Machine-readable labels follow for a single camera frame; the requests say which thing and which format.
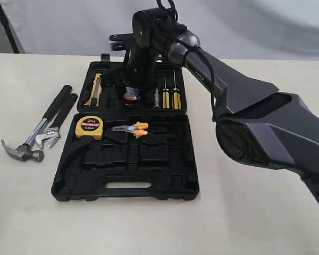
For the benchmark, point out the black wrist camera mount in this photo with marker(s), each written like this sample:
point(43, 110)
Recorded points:
point(119, 42)

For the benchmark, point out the yellow tape measure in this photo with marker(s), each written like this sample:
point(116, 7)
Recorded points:
point(91, 126)

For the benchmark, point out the electrical tape roll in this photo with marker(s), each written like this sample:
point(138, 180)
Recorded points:
point(132, 94)

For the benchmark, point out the black metal stand pole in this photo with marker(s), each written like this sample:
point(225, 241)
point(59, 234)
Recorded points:
point(6, 25)

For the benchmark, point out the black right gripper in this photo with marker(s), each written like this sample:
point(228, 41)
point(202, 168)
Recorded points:
point(143, 56)

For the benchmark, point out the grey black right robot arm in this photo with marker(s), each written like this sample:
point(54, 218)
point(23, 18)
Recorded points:
point(256, 124)

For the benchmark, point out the clear tester screwdriver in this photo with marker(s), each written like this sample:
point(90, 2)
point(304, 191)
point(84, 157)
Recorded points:
point(156, 98)

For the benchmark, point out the black plastic tool case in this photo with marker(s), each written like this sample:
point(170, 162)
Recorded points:
point(120, 165)

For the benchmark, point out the orange handled pliers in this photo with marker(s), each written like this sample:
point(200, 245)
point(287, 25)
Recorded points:
point(139, 129)

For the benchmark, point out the yellow black screwdriver left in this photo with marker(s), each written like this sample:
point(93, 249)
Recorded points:
point(165, 96)

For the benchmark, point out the claw hammer black handle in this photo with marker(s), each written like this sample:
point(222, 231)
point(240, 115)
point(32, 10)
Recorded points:
point(24, 151)

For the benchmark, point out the yellow black screwdriver right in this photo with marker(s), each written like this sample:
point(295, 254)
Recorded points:
point(176, 98)

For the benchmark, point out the adjustable wrench black handle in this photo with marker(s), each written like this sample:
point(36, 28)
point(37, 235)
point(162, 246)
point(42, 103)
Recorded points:
point(52, 134)

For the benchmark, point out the orange utility knife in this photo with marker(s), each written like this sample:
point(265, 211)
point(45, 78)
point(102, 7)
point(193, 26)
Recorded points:
point(95, 92)

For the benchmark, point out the yellow black screwdriver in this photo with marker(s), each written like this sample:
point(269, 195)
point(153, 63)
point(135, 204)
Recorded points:
point(176, 98)
point(165, 96)

